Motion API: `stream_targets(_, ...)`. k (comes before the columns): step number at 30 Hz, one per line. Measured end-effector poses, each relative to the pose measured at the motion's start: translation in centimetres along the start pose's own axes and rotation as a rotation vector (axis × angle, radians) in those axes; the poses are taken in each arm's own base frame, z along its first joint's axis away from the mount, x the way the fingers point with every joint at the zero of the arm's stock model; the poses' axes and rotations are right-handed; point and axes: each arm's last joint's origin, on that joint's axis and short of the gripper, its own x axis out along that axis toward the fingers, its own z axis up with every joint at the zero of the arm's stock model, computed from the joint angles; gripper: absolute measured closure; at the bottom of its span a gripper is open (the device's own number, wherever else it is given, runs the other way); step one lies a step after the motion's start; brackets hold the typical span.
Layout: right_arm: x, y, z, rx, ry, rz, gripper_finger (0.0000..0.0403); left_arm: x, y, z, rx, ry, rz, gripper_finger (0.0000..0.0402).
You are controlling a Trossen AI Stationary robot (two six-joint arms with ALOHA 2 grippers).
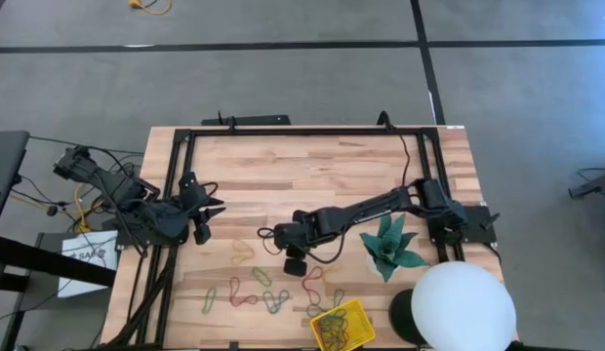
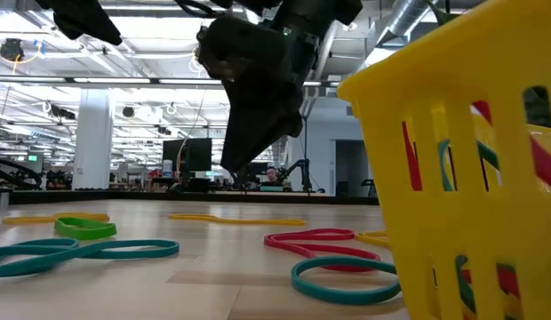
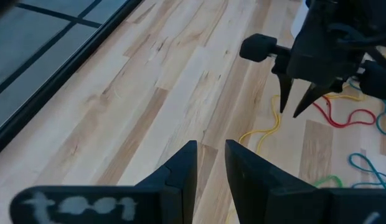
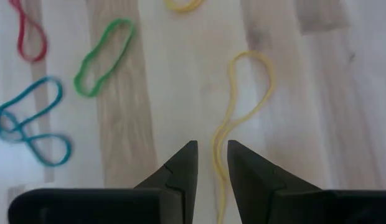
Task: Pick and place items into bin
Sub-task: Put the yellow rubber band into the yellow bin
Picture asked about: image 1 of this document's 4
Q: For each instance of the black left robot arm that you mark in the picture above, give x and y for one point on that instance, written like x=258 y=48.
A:
x=122 y=187

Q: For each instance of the black stand beam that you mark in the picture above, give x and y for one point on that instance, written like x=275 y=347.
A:
x=39 y=258

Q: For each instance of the black power strip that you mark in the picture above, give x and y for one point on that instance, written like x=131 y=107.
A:
x=254 y=120

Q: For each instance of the grey side desk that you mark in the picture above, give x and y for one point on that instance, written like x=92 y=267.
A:
x=7 y=166

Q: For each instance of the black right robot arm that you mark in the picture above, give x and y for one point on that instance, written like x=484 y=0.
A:
x=371 y=207

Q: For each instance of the black floor stand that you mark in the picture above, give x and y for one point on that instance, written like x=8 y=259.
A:
x=595 y=187

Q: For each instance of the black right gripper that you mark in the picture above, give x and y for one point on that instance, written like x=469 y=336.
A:
x=295 y=231

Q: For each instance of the grey rubber band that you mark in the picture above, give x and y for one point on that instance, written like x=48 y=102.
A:
x=312 y=308

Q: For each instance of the artificial green plant white pot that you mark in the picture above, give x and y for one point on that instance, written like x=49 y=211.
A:
x=390 y=244

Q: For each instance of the red rubber band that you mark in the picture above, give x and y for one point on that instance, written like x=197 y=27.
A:
x=232 y=290
x=324 y=336
x=305 y=285

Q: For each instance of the yellow plastic basket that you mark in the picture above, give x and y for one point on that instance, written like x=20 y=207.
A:
x=358 y=317

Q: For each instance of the teal rubber band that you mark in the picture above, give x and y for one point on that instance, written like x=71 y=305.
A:
x=335 y=298
x=332 y=319
x=269 y=298

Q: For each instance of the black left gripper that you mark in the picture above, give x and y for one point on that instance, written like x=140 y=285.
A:
x=195 y=205

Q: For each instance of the yellow rubber band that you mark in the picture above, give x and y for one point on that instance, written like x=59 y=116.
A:
x=252 y=252

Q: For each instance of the black table camera mount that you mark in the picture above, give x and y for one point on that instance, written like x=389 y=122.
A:
x=233 y=346

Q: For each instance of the black aluminium table frame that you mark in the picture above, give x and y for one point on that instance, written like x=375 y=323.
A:
x=307 y=131

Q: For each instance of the black round lamp base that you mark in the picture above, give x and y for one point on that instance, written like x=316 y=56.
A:
x=400 y=317

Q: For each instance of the white round lamp globe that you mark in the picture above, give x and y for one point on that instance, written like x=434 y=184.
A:
x=463 y=307

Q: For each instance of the white printed paper sheet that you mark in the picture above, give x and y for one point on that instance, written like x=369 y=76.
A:
x=88 y=244

